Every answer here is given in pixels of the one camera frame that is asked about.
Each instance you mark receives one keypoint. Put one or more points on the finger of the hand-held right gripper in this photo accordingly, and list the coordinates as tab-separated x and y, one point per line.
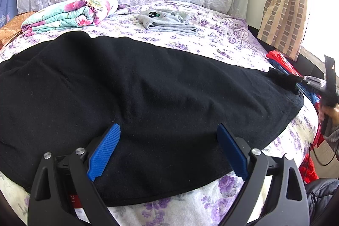
304	81

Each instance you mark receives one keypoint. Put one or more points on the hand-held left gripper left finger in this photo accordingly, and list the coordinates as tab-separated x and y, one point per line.
104	151

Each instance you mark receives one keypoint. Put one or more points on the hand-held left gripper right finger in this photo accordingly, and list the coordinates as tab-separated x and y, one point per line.
233	154

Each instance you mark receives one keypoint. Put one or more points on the black pants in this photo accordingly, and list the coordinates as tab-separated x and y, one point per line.
145	96

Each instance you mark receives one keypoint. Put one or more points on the person's right forearm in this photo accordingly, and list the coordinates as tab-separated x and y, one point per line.
334	137

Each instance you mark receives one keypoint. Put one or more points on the person's right hand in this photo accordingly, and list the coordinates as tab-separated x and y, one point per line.
331	113

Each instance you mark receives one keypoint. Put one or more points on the folded blue jeans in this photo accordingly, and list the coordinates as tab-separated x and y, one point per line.
282	68

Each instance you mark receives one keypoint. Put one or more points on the red and blue garment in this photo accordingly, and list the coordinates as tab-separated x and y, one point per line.
280	59

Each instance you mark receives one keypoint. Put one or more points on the window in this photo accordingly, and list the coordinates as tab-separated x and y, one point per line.
323	16

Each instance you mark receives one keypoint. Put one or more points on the beige checked curtain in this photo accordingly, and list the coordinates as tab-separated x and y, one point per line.
286	11

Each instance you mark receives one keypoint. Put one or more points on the black padded jacket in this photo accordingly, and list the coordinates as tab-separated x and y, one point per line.
321	199

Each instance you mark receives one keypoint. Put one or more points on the purple floral bedspread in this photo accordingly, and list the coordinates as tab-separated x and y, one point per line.
212	38

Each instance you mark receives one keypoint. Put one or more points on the folded floral blanket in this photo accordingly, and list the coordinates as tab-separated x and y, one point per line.
68	14

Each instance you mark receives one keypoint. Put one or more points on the folded grey garment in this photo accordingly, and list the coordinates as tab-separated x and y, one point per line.
169	23

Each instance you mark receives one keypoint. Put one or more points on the orange brown pillow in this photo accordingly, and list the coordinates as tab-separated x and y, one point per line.
10	27

